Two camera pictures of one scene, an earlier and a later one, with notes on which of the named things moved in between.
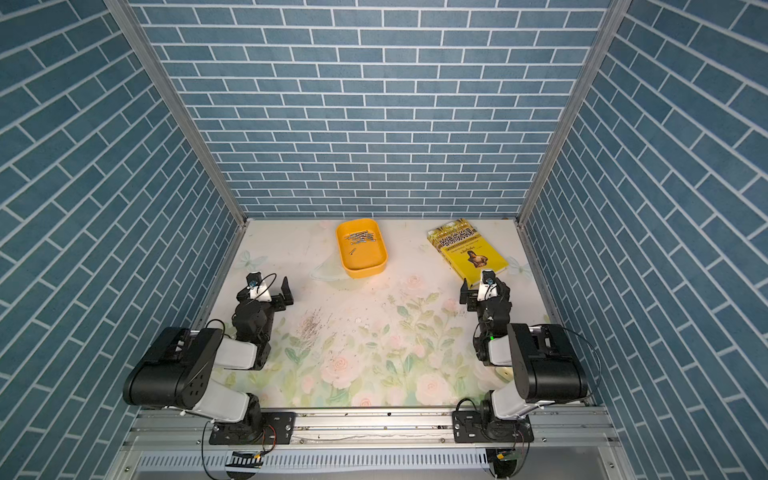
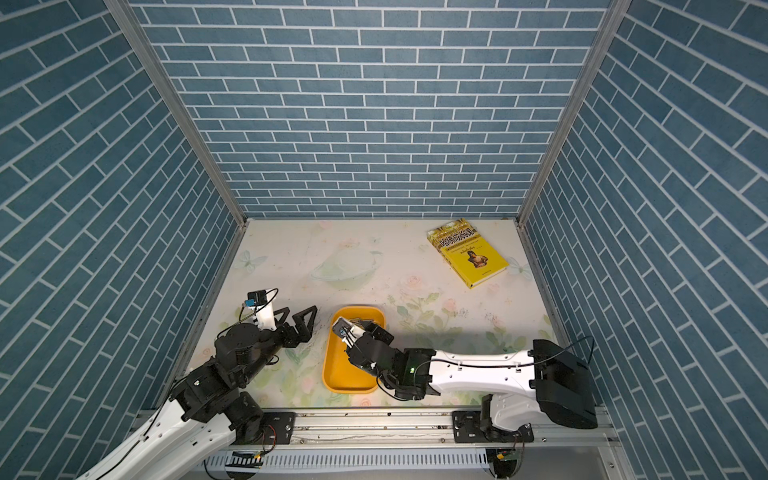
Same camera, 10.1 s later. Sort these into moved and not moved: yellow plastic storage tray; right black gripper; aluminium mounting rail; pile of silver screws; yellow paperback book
Moved: yellow plastic storage tray; right black gripper; pile of silver screws
Not moved: yellow paperback book; aluminium mounting rail
